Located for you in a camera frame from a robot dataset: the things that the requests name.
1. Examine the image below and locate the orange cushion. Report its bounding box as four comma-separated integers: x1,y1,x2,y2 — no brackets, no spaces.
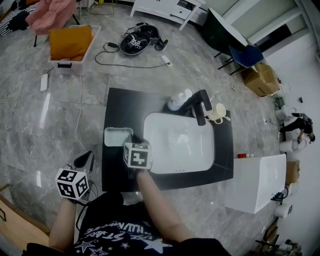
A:
48,24,96,62

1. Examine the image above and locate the black cable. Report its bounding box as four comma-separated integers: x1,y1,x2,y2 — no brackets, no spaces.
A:
94,42,171,69

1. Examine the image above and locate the white cabinet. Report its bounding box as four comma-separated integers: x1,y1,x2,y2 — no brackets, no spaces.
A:
224,153,287,215

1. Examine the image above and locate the blue chair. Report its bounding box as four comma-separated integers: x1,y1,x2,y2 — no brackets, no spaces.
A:
217,44,265,76

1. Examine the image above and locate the white sink basin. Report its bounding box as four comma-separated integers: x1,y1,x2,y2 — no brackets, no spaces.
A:
143,111,216,175

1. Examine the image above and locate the white bench table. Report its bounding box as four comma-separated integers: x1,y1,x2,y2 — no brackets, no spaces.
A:
129,0,206,31

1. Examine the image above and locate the pink cloth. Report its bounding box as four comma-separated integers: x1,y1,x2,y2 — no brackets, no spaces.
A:
24,0,79,36

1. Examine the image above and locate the black charging device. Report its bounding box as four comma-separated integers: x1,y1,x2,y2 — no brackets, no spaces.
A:
154,38,169,52

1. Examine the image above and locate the long white power strip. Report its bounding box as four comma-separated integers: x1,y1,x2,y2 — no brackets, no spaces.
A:
40,73,50,93

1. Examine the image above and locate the person's left forearm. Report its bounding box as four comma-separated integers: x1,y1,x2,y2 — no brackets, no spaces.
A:
48,198,77,254

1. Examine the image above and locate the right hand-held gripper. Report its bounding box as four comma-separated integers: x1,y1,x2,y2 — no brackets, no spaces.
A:
123,133,153,172

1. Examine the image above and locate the person's right forearm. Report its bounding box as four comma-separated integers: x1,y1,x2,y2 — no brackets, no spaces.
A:
136,169,194,244

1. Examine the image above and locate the white bucket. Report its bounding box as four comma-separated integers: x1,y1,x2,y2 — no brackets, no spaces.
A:
279,139,308,154

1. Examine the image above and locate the white rectangular box object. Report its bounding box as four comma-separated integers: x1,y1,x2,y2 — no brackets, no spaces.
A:
103,126,134,147

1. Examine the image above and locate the black case with equipment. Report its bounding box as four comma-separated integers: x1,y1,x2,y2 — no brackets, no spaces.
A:
119,22,161,56

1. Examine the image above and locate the small brown cardboard box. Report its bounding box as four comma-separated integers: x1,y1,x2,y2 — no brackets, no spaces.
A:
284,160,301,186

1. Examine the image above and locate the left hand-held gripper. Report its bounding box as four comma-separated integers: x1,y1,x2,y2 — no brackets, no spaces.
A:
54,151,95,201

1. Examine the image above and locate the wooden furniture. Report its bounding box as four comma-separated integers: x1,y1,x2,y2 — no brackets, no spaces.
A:
0,193,52,252

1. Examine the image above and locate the black printed t-shirt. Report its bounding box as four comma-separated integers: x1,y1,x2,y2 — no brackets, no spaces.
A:
26,191,232,256

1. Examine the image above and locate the white soap dispenser bottle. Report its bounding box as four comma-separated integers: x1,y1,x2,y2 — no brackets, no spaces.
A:
166,88,193,111

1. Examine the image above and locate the black board with white edge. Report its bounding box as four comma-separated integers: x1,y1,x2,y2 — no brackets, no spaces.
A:
201,7,255,58

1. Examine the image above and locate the clear plastic storage bin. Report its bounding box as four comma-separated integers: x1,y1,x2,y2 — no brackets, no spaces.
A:
47,24,102,76

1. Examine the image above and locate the cream cup with handle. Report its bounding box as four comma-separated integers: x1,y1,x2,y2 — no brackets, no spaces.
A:
206,102,231,125

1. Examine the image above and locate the black faucet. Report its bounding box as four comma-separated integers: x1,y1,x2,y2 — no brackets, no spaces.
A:
179,89,214,127

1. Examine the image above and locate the black white striped cushion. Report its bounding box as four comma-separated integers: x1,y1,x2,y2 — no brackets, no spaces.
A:
0,1,41,38

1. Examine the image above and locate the black sink counter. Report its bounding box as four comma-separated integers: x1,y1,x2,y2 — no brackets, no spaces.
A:
101,87,235,193

